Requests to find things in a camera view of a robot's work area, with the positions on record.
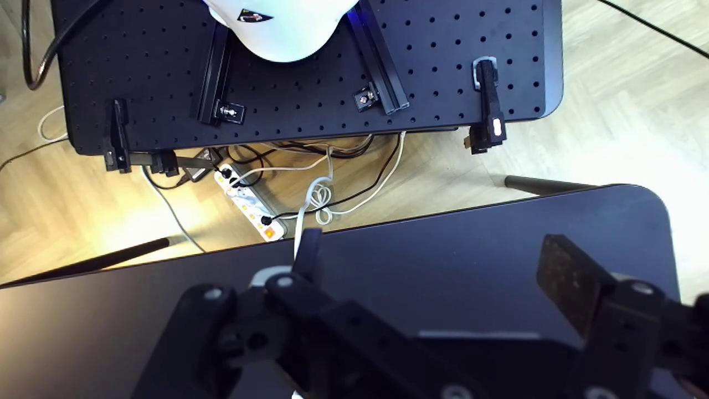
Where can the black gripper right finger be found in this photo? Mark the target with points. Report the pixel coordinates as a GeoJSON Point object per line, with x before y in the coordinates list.
{"type": "Point", "coordinates": [631, 329]}

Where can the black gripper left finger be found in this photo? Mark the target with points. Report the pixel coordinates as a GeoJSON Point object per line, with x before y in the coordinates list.
{"type": "Point", "coordinates": [327, 348]}

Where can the white floor power strip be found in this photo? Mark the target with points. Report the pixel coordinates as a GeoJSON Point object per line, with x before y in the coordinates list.
{"type": "Point", "coordinates": [250, 204]}

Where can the black clamp left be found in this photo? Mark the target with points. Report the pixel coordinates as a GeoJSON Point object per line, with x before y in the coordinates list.
{"type": "Point", "coordinates": [119, 154]}

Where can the black clamp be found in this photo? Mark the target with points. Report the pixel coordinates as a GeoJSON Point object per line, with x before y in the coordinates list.
{"type": "Point", "coordinates": [490, 128]}
{"type": "Point", "coordinates": [119, 154]}

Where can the black clamp right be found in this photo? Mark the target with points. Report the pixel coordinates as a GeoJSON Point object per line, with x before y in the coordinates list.
{"type": "Point", "coordinates": [490, 128]}

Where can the black perforated mounting board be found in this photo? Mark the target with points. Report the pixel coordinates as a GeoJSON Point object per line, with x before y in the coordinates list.
{"type": "Point", "coordinates": [152, 54]}

